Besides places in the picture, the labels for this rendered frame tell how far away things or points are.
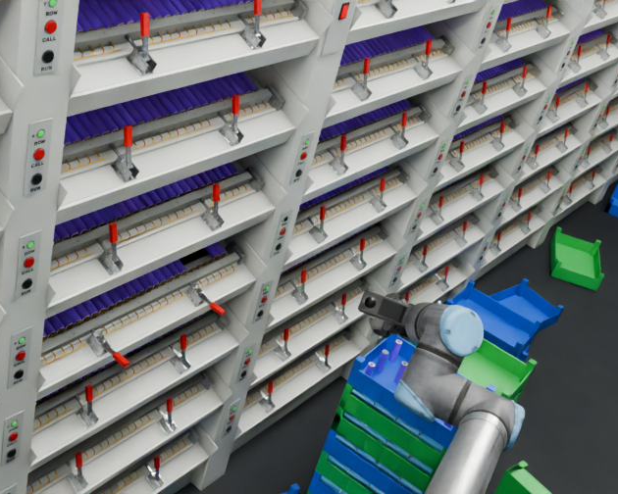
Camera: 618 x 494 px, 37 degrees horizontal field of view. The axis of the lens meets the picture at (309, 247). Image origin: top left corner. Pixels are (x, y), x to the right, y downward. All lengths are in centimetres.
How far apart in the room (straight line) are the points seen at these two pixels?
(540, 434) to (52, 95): 221
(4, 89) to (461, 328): 91
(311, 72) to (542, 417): 176
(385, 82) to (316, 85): 35
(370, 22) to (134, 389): 92
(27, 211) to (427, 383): 78
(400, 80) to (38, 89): 111
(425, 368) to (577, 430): 158
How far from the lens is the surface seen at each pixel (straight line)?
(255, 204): 195
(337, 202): 236
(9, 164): 137
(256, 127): 182
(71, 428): 193
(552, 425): 322
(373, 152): 230
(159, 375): 206
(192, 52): 158
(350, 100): 205
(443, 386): 172
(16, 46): 129
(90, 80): 142
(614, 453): 325
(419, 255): 305
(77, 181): 153
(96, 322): 181
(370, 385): 224
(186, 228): 182
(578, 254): 423
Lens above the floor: 194
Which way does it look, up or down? 33 degrees down
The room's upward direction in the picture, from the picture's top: 16 degrees clockwise
